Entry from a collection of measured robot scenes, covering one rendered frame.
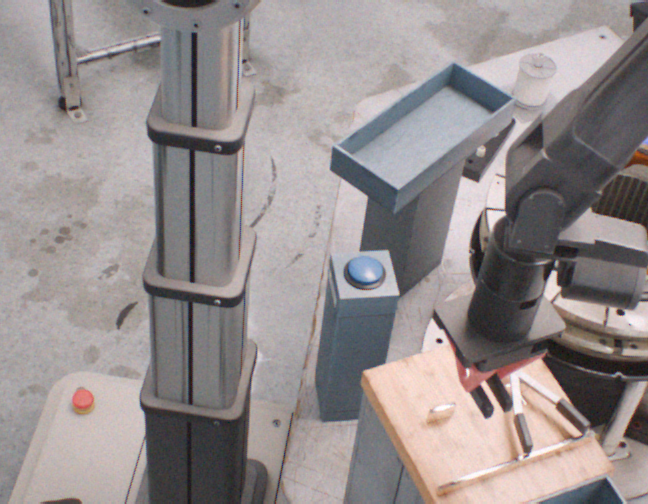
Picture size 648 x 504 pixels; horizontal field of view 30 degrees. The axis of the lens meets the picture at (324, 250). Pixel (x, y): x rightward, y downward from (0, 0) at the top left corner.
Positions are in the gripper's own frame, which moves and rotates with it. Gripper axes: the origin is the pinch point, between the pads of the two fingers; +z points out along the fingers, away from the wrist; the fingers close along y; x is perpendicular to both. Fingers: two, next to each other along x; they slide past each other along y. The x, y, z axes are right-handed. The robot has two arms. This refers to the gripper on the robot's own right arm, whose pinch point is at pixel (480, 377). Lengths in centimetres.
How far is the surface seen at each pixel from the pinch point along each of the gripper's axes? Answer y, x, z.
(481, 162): 42, 57, 39
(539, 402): 10.7, 1.5, 11.9
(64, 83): 5, 178, 112
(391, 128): 18, 48, 17
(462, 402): 3.1, 4.4, 12.0
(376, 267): 4.0, 25.8, 14.4
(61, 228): -8, 139, 121
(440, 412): -0.3, 3.4, 10.6
